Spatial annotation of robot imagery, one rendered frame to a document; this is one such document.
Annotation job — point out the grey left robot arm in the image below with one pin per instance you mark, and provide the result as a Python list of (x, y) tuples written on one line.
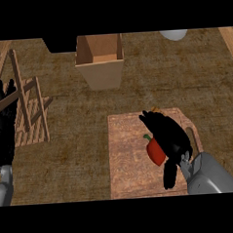
[(4, 187)]

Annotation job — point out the white round object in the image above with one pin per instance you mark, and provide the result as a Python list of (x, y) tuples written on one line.
[(173, 34)]

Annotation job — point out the pale wooden strip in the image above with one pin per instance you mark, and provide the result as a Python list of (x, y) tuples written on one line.
[(230, 43)]

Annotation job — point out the wooden cutting board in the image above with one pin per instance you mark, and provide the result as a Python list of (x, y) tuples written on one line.
[(134, 159)]

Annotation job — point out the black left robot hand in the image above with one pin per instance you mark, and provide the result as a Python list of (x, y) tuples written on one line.
[(4, 131)]

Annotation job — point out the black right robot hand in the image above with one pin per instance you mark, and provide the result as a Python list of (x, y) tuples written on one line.
[(170, 134)]

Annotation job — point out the open cardboard box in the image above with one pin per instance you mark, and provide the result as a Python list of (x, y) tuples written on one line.
[(100, 65)]

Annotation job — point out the red bell pepper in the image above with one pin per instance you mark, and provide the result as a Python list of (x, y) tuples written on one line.
[(155, 152)]

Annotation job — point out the wooden slatted rack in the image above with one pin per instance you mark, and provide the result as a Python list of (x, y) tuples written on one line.
[(26, 104)]

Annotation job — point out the black angular object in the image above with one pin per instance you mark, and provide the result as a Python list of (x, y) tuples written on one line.
[(60, 44)]

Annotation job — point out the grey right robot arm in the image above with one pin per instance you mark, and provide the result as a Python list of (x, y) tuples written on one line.
[(210, 177)]

